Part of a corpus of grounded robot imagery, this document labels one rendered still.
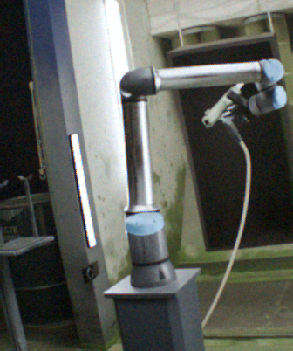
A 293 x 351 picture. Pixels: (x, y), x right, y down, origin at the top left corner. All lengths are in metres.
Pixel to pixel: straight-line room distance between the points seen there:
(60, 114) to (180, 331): 1.41
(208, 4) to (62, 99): 1.66
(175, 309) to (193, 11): 2.66
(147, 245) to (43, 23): 1.48
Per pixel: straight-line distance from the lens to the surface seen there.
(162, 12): 4.19
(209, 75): 2.08
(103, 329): 3.07
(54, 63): 2.89
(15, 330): 2.74
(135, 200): 2.18
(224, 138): 3.26
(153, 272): 2.03
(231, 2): 4.03
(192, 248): 4.14
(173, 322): 2.01
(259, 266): 3.96
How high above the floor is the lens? 1.25
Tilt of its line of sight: 3 degrees down
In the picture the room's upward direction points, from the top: 9 degrees counter-clockwise
